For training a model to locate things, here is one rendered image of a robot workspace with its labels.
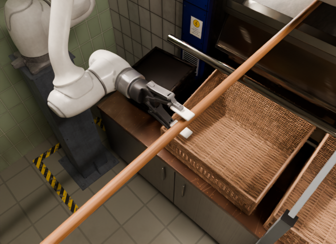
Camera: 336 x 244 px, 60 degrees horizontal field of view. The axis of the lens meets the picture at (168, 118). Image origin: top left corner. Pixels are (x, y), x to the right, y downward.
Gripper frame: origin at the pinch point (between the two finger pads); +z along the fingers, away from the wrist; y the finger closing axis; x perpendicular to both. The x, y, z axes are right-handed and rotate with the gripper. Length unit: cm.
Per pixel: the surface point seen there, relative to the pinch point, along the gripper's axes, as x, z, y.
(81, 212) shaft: 37.5, 0.4, -1.3
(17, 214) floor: 61, -83, 119
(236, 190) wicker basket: -16, 19, 48
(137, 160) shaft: 18.9, 0.0, -1.4
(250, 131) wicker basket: -55, 3, 60
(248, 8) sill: -65, -21, 1
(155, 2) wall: -65, -76, 21
